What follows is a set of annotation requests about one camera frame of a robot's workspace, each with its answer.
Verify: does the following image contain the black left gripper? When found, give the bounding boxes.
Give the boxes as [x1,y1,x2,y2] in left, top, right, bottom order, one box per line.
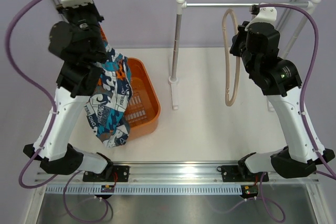
[55,0,107,59]

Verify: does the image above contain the wooden clothes hanger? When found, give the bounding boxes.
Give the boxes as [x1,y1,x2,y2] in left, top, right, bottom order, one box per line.
[222,8,241,107]

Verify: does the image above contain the colourful patterned shorts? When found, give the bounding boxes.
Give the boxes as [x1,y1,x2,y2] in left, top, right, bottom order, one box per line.
[84,30,133,148]

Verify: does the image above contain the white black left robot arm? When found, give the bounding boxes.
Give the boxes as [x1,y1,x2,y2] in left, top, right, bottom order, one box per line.
[23,4,113,182]

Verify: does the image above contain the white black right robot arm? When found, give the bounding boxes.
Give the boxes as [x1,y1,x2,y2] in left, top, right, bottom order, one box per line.
[230,21,335,180]

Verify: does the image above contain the silver white clothes rack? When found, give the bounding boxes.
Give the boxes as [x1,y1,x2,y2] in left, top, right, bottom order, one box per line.
[168,0,322,110]

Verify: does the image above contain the orange plastic basket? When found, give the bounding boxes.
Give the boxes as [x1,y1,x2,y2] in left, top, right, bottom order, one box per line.
[124,58,161,141]

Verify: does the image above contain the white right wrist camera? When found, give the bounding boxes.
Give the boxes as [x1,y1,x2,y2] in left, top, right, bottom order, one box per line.
[245,5,277,31]

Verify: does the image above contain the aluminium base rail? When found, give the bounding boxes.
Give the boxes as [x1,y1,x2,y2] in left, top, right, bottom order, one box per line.
[34,162,320,185]

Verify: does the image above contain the white slotted cable duct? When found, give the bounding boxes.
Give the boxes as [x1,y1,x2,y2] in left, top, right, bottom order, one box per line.
[46,184,243,195]

